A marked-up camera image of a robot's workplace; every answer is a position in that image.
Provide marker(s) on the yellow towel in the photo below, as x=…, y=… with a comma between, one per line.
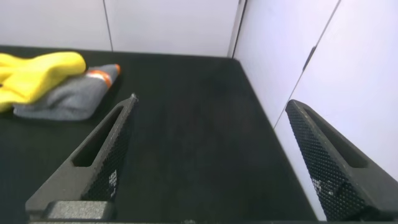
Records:
x=37, y=77

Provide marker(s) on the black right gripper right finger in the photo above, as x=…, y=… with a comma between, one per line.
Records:
x=335, y=180

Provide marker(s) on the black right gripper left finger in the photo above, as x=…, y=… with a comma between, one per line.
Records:
x=93, y=174

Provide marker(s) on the grey towel with orange marks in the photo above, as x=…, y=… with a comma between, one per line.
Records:
x=74, y=99

